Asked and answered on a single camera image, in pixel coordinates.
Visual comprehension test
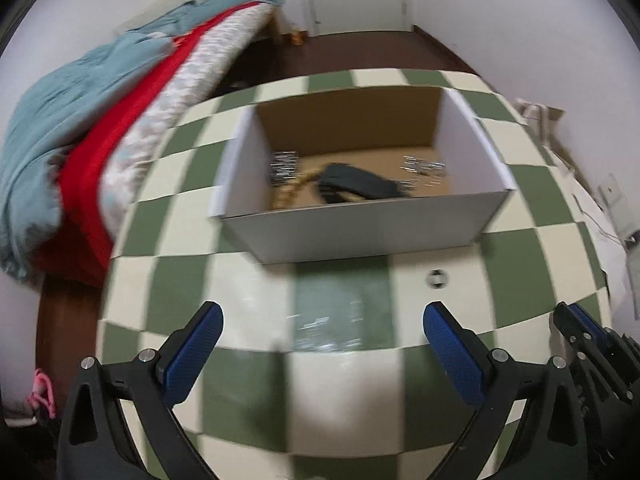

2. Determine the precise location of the pink cord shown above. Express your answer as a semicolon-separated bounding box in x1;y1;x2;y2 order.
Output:
27;367;57;420

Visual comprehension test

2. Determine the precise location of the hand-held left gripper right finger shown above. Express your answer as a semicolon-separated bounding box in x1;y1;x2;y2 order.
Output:
422;301;583;480

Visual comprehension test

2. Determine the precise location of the green checkered tablecloth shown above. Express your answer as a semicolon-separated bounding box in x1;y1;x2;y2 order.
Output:
97;67;613;480

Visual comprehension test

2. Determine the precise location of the white cloth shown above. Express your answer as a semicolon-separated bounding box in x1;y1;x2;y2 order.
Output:
547;157;640;321

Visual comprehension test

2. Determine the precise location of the white cardboard box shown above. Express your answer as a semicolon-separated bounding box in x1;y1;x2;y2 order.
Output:
209;85;518;265

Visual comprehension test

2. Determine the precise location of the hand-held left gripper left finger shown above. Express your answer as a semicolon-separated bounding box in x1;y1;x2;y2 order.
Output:
56;301;224;480

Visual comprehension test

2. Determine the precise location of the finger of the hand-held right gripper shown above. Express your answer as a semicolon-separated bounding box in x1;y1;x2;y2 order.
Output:
551;302;640;402
570;304;609;336

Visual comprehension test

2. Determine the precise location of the white wall socket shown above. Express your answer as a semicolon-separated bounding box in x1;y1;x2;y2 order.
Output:
599;174;637;237

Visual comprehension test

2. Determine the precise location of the teal duvet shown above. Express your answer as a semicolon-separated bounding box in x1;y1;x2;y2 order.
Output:
0;0;282;282

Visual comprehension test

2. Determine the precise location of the red blanket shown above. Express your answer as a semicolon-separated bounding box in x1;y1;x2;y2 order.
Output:
36;2;261;287

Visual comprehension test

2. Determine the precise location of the checkered bed sheet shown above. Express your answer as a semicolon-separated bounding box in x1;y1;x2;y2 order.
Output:
100;2;277;243

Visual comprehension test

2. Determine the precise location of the white charging cable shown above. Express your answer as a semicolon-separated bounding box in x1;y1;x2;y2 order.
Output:
574;199;632;247

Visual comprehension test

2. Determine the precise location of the thick silver chain bracelet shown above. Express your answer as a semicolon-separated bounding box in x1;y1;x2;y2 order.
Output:
269;151;301;187

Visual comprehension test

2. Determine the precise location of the wooden bead bracelet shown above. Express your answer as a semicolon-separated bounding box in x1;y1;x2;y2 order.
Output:
272;169;321;210

